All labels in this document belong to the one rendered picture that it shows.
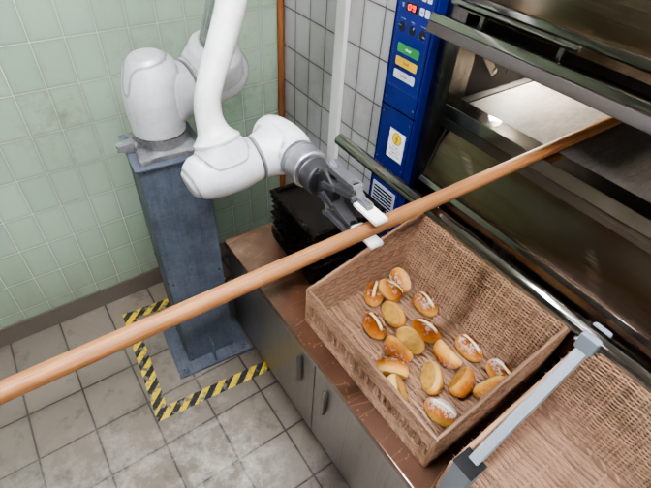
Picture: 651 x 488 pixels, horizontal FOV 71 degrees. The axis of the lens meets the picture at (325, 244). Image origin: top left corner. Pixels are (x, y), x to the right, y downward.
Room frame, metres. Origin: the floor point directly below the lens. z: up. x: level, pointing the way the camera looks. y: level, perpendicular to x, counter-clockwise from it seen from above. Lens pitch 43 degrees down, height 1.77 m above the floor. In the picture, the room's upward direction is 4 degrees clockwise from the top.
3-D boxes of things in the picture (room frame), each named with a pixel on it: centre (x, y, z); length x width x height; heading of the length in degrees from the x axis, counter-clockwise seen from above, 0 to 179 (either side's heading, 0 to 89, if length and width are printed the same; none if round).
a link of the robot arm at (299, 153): (0.85, 0.06, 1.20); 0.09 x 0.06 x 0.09; 127
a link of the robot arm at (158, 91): (1.21, 0.51, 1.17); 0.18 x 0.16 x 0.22; 142
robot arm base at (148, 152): (1.19, 0.53, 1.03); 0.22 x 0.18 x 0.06; 123
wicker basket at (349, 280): (0.82, -0.31, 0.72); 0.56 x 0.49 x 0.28; 38
